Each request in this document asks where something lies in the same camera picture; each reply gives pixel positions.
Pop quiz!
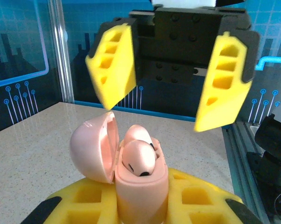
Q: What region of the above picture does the aluminium frame post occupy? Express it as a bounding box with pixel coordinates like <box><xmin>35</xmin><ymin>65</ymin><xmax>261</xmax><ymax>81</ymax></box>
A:
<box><xmin>47</xmin><ymin>0</ymin><xmax>75</xmax><ymax>105</ymax></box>

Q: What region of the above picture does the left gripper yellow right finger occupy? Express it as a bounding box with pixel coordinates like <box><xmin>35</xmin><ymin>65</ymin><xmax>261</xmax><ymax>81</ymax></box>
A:
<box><xmin>166</xmin><ymin>167</ymin><xmax>264</xmax><ymax>224</ymax></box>

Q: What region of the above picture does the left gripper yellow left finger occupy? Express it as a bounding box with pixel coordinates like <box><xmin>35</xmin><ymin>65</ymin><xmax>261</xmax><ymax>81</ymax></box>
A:
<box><xmin>20</xmin><ymin>177</ymin><xmax>119</xmax><ymax>224</ymax></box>

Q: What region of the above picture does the pink earbud charging case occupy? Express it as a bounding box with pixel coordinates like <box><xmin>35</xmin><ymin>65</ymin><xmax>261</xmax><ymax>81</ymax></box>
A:
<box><xmin>69</xmin><ymin>111</ymin><xmax>170</xmax><ymax>224</ymax></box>

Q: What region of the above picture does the pink wireless earbud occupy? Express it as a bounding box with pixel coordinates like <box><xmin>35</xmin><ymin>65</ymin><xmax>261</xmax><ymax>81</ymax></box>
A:
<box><xmin>123</xmin><ymin>124</ymin><xmax>155</xmax><ymax>147</ymax></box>
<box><xmin>121</xmin><ymin>139</ymin><xmax>157</xmax><ymax>177</ymax></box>

